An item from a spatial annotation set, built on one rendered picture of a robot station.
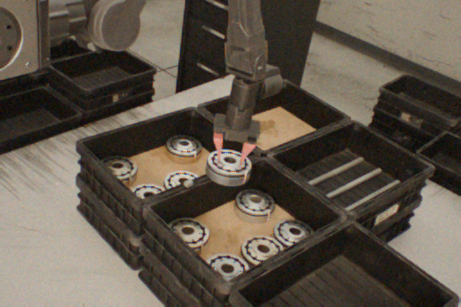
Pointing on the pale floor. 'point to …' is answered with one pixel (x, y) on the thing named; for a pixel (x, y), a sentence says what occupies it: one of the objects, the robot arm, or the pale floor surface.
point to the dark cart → (292, 23)
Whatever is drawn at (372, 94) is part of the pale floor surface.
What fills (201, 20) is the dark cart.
